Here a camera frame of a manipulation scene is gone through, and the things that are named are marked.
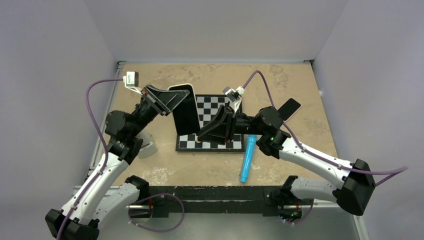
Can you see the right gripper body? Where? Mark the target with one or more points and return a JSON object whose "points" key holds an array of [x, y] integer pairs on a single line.
{"points": [[236, 124]]}

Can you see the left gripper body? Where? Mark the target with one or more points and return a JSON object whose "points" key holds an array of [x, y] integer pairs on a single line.
{"points": [[151, 100]]}

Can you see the white phone case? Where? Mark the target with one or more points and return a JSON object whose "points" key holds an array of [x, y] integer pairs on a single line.
{"points": [[195, 106]]}

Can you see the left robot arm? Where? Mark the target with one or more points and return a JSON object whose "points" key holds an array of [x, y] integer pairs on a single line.
{"points": [[82, 216]]}

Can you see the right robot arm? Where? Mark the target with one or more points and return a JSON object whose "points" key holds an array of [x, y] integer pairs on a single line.
{"points": [[348, 184]]}

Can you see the blue toy microphone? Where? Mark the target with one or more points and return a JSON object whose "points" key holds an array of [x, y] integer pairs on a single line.
{"points": [[247, 159]]}

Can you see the black white chessboard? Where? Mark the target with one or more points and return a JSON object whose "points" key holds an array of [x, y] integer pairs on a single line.
{"points": [[207, 107]]}

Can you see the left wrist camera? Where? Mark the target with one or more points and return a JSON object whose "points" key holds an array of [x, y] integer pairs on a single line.
{"points": [[131, 81]]}

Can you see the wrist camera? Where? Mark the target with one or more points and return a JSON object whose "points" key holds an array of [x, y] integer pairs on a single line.
{"points": [[235, 96], [131, 81]]}

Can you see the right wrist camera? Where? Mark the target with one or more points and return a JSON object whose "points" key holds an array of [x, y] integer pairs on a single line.
{"points": [[235, 96]]}

